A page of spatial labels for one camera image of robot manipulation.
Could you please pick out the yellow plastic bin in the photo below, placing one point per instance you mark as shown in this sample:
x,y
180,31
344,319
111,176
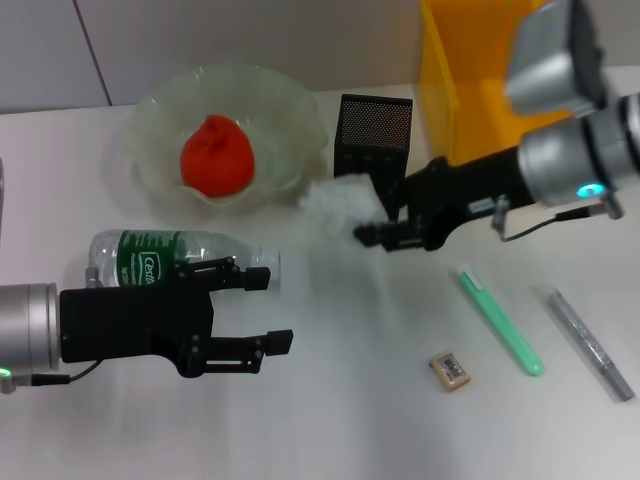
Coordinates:
x,y
450,100

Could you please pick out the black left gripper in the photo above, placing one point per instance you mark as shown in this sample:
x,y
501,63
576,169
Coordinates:
x,y
135,325

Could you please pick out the clear green-label water bottle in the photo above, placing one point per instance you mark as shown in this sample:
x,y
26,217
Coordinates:
x,y
145,247

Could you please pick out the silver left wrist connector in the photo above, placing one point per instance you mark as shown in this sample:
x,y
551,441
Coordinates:
x,y
92,277

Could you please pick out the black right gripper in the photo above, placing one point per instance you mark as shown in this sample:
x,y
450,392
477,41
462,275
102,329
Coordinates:
x,y
465,190

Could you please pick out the white paper ball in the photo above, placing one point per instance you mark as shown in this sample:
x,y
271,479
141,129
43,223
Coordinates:
x,y
340,200

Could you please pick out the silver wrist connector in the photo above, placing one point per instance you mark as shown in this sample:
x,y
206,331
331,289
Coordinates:
x,y
92,277
501,210

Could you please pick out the beige barcode eraser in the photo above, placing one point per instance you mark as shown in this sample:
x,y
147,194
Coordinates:
x,y
450,371

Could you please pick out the grey marker pen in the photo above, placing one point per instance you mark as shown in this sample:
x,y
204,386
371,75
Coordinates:
x,y
585,340

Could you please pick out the black mesh pen holder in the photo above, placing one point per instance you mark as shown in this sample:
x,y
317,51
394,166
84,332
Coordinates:
x,y
375,130

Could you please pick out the green glass fruit bowl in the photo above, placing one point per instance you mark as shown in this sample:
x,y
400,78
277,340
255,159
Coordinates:
x,y
280,130

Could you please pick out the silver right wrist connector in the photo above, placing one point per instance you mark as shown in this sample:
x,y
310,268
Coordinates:
x,y
501,210

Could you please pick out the red soft ball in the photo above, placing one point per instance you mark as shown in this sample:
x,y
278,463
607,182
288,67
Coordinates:
x,y
217,157

